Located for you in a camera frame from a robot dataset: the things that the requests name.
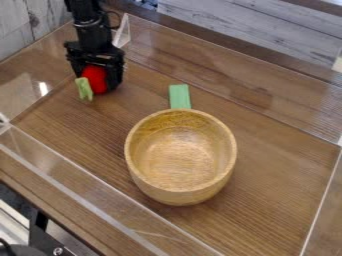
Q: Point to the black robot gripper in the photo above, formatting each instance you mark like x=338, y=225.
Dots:
x=110, y=57

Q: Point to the red plush strawberry toy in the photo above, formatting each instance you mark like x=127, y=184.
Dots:
x=91, y=83

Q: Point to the light wooden bowl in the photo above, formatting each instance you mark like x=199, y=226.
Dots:
x=181, y=154

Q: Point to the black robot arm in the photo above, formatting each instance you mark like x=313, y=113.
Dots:
x=92, y=25

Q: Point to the green wooden block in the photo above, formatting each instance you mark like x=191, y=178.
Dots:
x=179, y=96

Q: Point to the clear acrylic tray wall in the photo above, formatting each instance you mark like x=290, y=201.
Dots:
x=110, y=221

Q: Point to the black metal table mount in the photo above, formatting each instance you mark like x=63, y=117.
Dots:
x=42, y=241

